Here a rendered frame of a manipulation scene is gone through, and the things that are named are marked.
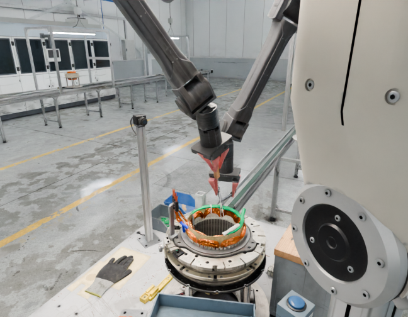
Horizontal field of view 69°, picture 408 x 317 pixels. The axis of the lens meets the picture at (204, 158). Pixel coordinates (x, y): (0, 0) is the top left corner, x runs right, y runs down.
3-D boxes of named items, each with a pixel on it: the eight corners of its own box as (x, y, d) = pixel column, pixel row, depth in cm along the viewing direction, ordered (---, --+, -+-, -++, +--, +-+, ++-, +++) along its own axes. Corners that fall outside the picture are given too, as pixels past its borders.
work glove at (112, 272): (120, 251, 134) (119, 248, 134) (144, 261, 129) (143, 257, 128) (77, 288, 114) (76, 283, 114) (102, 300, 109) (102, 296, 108)
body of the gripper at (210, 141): (191, 153, 79) (186, 130, 75) (215, 134, 84) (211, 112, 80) (209, 161, 75) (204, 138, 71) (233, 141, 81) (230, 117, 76)
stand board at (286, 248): (292, 224, 109) (293, 219, 108) (347, 241, 100) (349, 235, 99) (273, 255, 93) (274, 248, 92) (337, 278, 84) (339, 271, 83)
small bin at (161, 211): (186, 222, 157) (185, 210, 155) (171, 236, 146) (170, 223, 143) (160, 214, 164) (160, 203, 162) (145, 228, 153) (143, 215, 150)
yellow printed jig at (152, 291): (177, 266, 126) (177, 260, 125) (183, 270, 124) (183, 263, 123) (139, 301, 108) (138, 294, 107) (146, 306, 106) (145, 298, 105)
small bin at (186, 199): (199, 208, 171) (199, 197, 169) (188, 219, 160) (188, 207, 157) (175, 202, 178) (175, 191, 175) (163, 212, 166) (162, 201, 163)
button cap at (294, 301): (285, 303, 76) (285, 300, 76) (293, 295, 79) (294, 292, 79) (299, 312, 74) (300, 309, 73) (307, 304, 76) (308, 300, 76)
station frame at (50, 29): (90, 83, 779) (84, 31, 733) (114, 85, 743) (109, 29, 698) (36, 90, 649) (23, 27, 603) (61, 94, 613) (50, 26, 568)
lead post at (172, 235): (168, 239, 92) (166, 206, 88) (174, 235, 94) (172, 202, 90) (172, 241, 91) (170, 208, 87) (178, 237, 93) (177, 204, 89)
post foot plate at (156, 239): (162, 241, 142) (162, 239, 142) (145, 248, 137) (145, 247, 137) (153, 233, 149) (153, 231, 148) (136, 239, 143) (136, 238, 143)
